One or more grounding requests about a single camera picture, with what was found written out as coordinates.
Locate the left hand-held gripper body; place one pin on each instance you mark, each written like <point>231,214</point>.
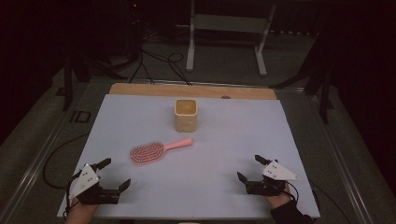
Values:
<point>84,183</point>

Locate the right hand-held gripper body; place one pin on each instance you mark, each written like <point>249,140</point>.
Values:
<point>277,172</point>

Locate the pink hairbrush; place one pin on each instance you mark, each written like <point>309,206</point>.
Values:
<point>146,153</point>

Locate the beige square cup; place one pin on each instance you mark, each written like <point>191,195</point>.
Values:
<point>186,119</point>

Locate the person's right hand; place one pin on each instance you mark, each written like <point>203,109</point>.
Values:
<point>277,200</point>

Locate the person's left hand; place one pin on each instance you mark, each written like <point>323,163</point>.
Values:
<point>81,213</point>

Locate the white table mat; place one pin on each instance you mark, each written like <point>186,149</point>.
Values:
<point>199,186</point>

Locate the black stand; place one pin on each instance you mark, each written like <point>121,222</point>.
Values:
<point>323,90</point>
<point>67,84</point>

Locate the wooden table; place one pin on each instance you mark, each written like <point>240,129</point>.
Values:
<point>193,90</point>

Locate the white metal stand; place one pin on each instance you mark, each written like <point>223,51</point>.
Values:
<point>229,23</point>

